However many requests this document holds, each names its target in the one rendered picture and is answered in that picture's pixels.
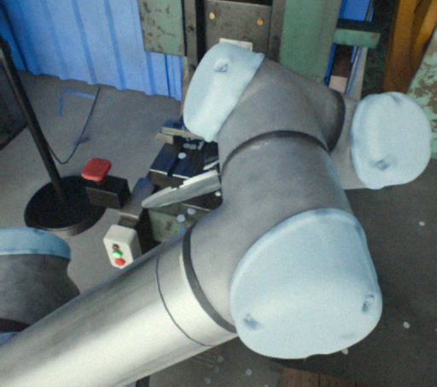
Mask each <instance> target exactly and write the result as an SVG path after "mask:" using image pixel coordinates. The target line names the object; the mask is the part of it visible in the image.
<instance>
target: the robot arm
mask: <svg viewBox="0 0 437 387"><path fill-rule="evenodd" d="M183 118H184V122H185V125H186V126H187V128H188V129H189V130H190V131H191V132H193V133H194V134H198V136H200V137H203V138H204V139H205V141H207V142H211V141H214V142H216V143H218V152H219V154H217V155H215V156H212V157H210V159H208V160H205V161H204V163H206V162H210V161H215V160H219V161H216V162H214V163H212V164H210V165H208V166H205V167H204V169H206V168H210V167H215V169H216V173H217V174H220V175H217V177H218V179H219V183H220V184H221V185H222V187H221V188H219V189H218V191H216V192H215V196H221V197H222V198H223V203H222V204H221V205H220V207H219V208H216V209H215V210H213V211H212V212H211V213H209V214H206V215H204V216H203V218H201V219H199V220H198V221H196V222H194V223H193V224H192V225H190V226H188V227H186V229H183V230H182V231H181V232H179V233H177V234H176V235H174V236H172V237H169V239H168V240H166V241H165V242H164V243H161V244H159V245H158V246H156V247H154V248H153V249H151V250H150V251H149V252H147V253H146V254H144V255H142V256H139V257H138V258H137V259H136V260H135V261H134V262H132V263H129V264H128V265H126V266H125V267H122V268H121V270H119V271H118V272H116V273H114V274H112V275H111V276H108V277H106V279H104V280H103V281H102V282H99V283H98V284H96V285H94V286H92V287H91V289H88V290H87V291H85V292H84V293H82V294H81V292H79V289H78V286H77V285H76V284H75V283H74V282H73V280H72V279H71V278H70V276H68V274H67V265H68V263H70V262H71V259H72V258H71V257H70V255H71V249H70V245H69V244H68V243H67V242H66V241H65V240H64V239H62V238H61V237H58V236H56V235H54V233H52V232H47V231H44V230H39V229H35V228H27V227H10V228H3V229H0V387H149V381H150V374H151V373H153V372H158V371H159V370H162V369H164V367H167V366H170V365H172V364H175V363H178V362H180V361H183V360H184V359H185V358H189V357H190V356H192V355H197V354H199V353H201V352H203V351H205V349H210V348H211V347H213V346H216V345H219V344H221V343H224V342H226V340H230V339H232V338H233V337H237V336H240V338H241V339H242V341H243V342H244V343H245V344H246V345H247V346H248V347H249V348H251V349H252V350H253V351H255V352H257V353H259V354H262V355H268V356H274V357H282V359H300V358H306V357H308V355H313V354H328V353H332V352H335V351H338V350H341V349H344V348H347V347H350V346H352V345H353V344H354V343H356V342H357V341H360V340H361V339H363V338H364V337H366V336H367V335H368V334H369V332H371V331H372V330H373V329H374V327H375V326H376V324H377V321H378V320H379V318H381V315H382V296H381V292H380V288H379V285H378V282H377V275H376V270H375V267H373V263H372V260H371V258H370V252H369V250H368V247H367V238H366V236H365V235H364V230H363V228H362V226H361V225H360V223H359V221H358V219H356V218H355V217H354V216H353V212H352V209H351V207H350V204H349V201H348V199H347V197H346V195H345V192H344V190H343V189H356V188H371V189H380V188H382V187H383V186H384V185H398V184H405V183H408V182H410V181H411V180H412V179H415V178H416V177H417V176H418V175H420V173H421V172H423V171H424V170H425V167H426V166H427V164H428V161H429V157H430V152H432V147H430V144H432V142H433V136H432V130H430V125H429V123H428V119H427V116H426V115H425V113H424V111H423V110H422V108H421V107H420V106H419V104H418V103H417V102H416V101H414V100H413V99H411V98H410V97H409V96H407V95H406V94H404V93H400V92H395V91H391V92H384V93H382V94H370V95H369V96H367V97H364V98H363V100H359V99H355V98H352V97H350V96H348V95H345V93H343V92H341V91H338V90H335V89H331V88H329V87H328V86H324V85H321V84H319V83H318V82H317V81H316V82H315V80H313V79H310V78H307V77H305V76H303V75H301V74H299V73H296V72H294V71H292V69H290V68H288V67H285V66H282V65H280V64H278V63H276V62H273V61H271V60H269V59H267V57H265V54H263V53H259V54H256V53H254V52H252V51H249V50H245V49H243V48H240V46H238V45H235V44H232V43H227V42H223V43H219V44H215V45H214V46H213V47H212V48H211V49H210V50H209V51H208V52H207V53H206V54H205V55H204V56H203V59H202V60H201V62H200V64H199V66H198V68H197V70H195V73H194V75H193V78H192V80H191V83H190V85H189V90H188V93H187V97H186V100H185V105H184V113H183Z"/></svg>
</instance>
